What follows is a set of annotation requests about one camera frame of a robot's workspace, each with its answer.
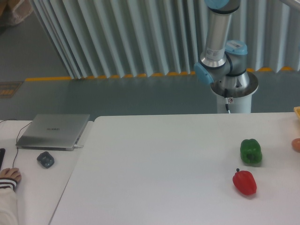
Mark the white folding partition screen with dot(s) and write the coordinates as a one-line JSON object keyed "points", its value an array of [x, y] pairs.
{"points": [[146, 37]]}

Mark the silver closed laptop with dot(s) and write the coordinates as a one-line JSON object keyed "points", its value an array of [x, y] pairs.
{"points": [[53, 132]]}

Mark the red bell pepper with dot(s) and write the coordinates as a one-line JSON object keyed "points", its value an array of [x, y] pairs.
{"points": [[244, 182]]}

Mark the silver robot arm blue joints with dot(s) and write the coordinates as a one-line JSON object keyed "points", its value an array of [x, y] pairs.
{"points": [[218, 47]]}

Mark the green bell pepper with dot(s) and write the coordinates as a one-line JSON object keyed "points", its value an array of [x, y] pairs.
{"points": [[250, 151]]}

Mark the person's hand on mouse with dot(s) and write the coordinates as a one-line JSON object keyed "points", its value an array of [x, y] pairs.
{"points": [[10, 174]]}

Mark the white sleeve striped cuff forearm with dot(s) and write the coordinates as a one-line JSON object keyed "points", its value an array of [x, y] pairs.
{"points": [[8, 202]]}

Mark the orange round fruit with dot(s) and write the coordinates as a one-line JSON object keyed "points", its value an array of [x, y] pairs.
{"points": [[296, 144]]}

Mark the black keyboard edge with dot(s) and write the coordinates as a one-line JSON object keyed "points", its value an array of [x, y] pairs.
{"points": [[2, 154]]}

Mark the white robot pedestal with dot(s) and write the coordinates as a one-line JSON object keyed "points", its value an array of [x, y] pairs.
{"points": [[234, 93]]}

